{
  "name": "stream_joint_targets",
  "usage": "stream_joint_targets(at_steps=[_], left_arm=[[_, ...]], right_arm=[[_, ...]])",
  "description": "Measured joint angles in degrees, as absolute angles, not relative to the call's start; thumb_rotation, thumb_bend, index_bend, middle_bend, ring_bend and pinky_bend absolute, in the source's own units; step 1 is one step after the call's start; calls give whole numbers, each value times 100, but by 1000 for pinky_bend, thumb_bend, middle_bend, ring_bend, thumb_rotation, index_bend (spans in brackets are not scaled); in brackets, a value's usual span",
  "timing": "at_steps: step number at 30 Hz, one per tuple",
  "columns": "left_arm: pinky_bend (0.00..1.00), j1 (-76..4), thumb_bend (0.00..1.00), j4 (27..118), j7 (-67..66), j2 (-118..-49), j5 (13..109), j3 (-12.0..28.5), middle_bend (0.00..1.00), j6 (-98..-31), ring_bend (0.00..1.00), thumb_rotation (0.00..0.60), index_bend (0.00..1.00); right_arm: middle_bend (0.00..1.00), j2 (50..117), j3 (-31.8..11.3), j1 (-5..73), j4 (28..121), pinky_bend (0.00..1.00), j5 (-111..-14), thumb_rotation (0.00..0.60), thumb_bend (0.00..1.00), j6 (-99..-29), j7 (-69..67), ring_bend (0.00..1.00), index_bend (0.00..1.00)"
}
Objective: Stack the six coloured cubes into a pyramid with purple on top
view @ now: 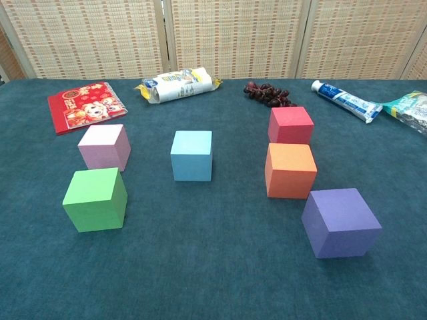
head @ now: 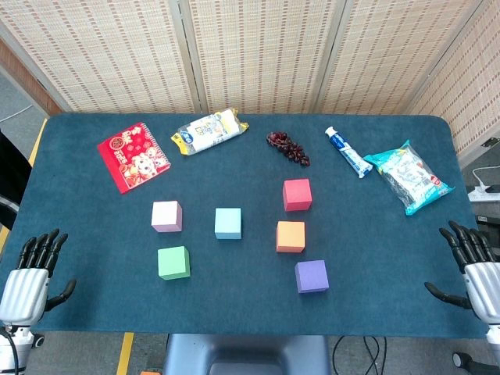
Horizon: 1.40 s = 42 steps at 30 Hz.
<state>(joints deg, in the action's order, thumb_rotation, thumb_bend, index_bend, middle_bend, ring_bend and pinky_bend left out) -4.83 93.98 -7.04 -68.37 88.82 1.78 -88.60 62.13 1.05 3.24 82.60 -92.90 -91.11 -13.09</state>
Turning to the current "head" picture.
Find teal snack bag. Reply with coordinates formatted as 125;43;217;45
362;139;455;217

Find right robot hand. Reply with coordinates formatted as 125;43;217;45
424;220;500;323

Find orange foam cube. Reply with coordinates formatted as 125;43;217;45
276;220;306;254

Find bamboo folding screen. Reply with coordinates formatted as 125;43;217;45
0;0;500;157

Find white power strip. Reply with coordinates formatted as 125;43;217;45
467;183;500;203

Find green foam cube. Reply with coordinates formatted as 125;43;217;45
157;245;191;281

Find large black object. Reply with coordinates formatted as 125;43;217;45
0;128;33;231

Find red spiral calendar booklet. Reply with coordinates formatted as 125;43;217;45
96;121;172;195

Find white power cable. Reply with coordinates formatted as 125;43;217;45
471;166;500;188

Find white tissue pack yellow ends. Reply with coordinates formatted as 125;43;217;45
170;108;250;157

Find light blue foam cube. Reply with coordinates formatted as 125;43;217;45
214;207;242;240

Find black equipment box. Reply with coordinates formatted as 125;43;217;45
474;212;500;235

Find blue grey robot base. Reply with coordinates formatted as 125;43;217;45
162;334;332;375

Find blue felt table cover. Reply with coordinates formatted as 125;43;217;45
0;112;489;340

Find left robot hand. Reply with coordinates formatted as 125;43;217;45
0;228;78;327

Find pink foam cube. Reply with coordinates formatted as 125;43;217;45
151;200;184;234

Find white blue toothpaste tube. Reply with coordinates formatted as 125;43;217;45
324;126;373;180

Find dark red grape bunch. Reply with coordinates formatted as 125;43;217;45
266;131;312;168

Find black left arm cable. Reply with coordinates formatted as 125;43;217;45
3;330;21;375

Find red foam cube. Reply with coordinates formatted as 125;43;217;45
282;178;313;213

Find black floor cables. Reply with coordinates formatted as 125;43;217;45
332;335;388;375

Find purple foam cube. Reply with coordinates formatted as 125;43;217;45
294;259;330;295

